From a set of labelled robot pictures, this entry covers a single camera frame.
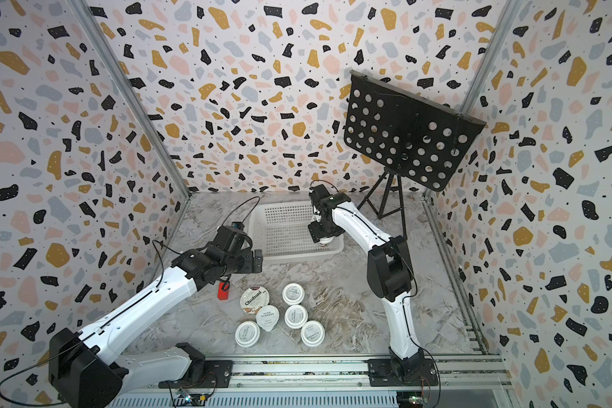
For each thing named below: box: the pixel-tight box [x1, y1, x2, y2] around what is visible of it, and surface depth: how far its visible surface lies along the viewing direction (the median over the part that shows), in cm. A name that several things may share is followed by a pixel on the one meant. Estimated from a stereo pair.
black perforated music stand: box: [343, 69, 488, 240], surface depth 77 cm
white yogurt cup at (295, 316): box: [283, 304, 309, 329], surface depth 80 cm
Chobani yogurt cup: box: [239, 285, 270, 315], surface depth 85 cm
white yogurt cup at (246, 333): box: [234, 320, 261, 348], surface depth 77 cm
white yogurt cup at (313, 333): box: [300, 319, 326, 347], surface depth 77 cm
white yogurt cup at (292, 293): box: [282, 282, 306, 306], surface depth 85 cm
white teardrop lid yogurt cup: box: [255, 304, 280, 332], surface depth 81 cm
